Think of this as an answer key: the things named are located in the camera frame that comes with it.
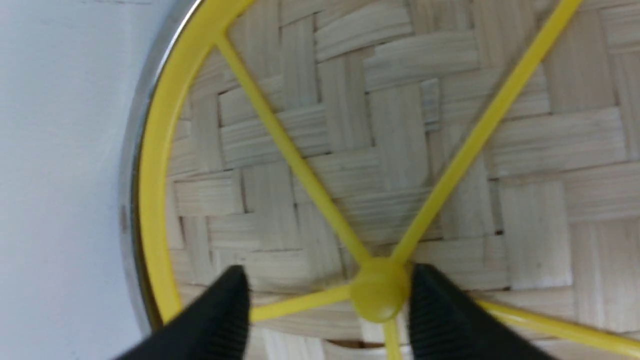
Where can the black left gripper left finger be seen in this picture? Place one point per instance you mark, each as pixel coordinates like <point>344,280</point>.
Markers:
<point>216,326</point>

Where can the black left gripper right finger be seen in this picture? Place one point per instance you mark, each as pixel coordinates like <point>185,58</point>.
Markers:
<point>446,324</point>

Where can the yellow woven bamboo steamer lid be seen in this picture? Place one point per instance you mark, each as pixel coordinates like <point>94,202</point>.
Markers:
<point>329,147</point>

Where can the stainless steel pot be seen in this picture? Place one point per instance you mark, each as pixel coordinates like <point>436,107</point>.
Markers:
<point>140,294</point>

